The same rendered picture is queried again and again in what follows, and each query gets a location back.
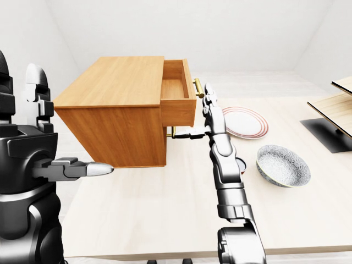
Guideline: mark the patterned grey bowl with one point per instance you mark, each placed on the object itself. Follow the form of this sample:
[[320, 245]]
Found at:
[[284, 165]]

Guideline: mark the small dark shape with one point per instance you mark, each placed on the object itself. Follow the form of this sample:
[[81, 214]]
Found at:
[[187, 261], [151, 262]]

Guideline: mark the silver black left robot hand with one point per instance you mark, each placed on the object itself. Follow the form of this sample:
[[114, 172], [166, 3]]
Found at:
[[27, 154]]

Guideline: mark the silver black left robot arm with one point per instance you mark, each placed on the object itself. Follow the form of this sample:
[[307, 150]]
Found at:
[[24, 228]]

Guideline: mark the wooden cabinet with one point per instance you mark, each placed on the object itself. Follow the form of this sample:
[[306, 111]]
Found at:
[[110, 110]]

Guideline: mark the wooden cabinet drawer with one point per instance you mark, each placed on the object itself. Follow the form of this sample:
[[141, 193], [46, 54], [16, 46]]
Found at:
[[177, 111]]

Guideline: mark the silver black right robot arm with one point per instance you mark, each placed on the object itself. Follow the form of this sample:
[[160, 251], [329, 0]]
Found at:
[[229, 176]]

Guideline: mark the white plate with red rings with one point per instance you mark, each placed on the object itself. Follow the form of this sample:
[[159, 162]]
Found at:
[[243, 122]]

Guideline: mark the wooden tiered rack black base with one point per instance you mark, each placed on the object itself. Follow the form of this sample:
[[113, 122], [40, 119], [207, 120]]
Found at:
[[327, 132]]

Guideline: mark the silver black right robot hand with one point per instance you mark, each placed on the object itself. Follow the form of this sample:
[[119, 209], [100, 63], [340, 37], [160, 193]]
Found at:
[[215, 121]]

